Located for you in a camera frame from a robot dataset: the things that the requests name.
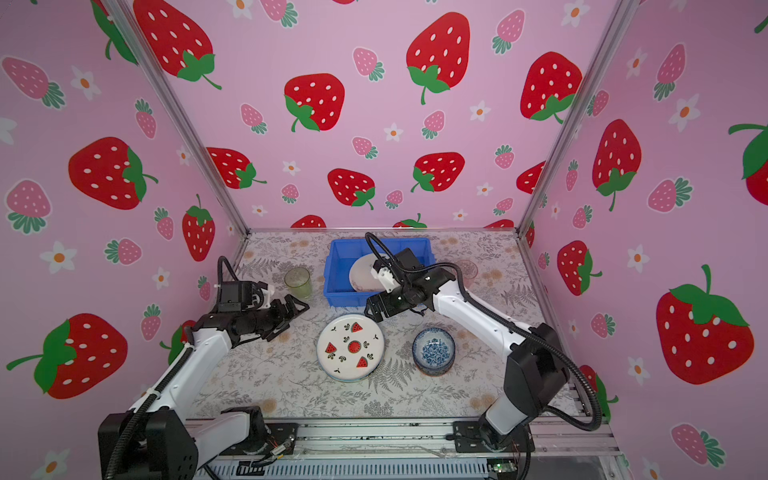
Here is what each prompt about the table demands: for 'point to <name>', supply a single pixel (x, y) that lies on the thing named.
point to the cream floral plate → (361, 276)
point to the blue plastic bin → (342, 253)
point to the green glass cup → (298, 280)
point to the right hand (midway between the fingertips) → (377, 306)
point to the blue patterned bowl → (434, 351)
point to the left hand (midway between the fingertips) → (299, 313)
